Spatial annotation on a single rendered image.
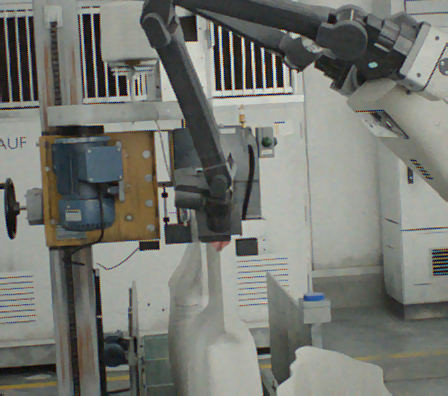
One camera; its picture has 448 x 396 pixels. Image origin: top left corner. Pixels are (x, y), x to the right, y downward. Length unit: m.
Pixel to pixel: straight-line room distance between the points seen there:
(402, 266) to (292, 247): 1.12
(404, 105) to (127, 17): 0.88
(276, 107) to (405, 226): 1.38
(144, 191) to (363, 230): 4.35
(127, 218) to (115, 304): 2.83
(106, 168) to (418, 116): 0.88
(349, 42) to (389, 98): 0.22
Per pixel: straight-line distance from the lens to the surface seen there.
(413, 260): 6.62
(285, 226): 5.71
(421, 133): 2.17
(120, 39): 2.71
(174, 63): 2.08
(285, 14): 2.00
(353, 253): 7.14
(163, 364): 4.19
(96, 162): 2.63
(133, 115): 2.76
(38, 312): 5.73
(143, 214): 2.91
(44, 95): 2.96
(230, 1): 2.01
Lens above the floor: 1.36
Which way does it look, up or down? 3 degrees down
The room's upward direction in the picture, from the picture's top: 3 degrees counter-clockwise
